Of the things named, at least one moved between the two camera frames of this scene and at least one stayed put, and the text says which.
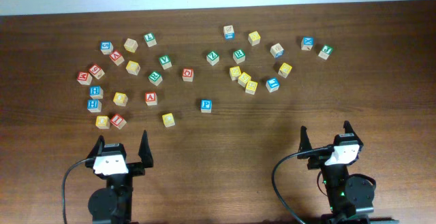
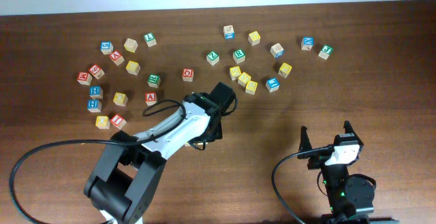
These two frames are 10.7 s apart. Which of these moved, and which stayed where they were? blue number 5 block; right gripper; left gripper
Moved: left gripper
Stayed: blue number 5 block; right gripper
